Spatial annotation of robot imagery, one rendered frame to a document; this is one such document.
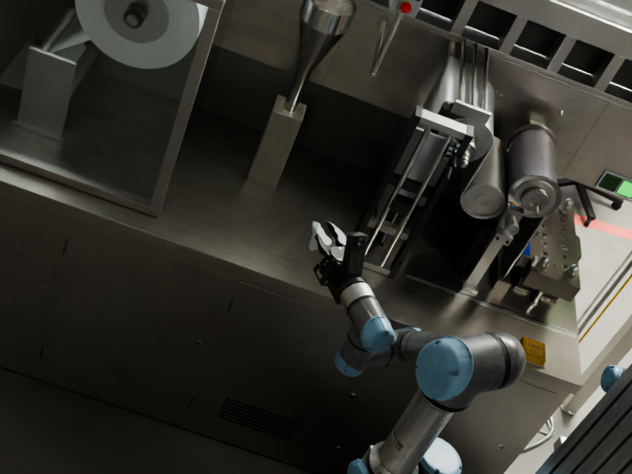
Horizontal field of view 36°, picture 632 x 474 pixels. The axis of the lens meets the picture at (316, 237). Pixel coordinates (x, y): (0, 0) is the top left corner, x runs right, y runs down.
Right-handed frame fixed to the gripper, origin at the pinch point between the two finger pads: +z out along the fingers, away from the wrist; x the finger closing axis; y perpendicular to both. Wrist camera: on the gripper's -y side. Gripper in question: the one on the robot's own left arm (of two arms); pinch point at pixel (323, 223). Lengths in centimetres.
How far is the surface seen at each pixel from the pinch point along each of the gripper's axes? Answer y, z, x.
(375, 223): 13.4, 15.7, 32.7
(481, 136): -20, 17, 50
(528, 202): -9, 3, 66
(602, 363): 69, 3, 172
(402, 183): -2.7, 14.4, 31.6
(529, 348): 22, -24, 72
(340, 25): -28, 45, 12
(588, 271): 91, 74, 244
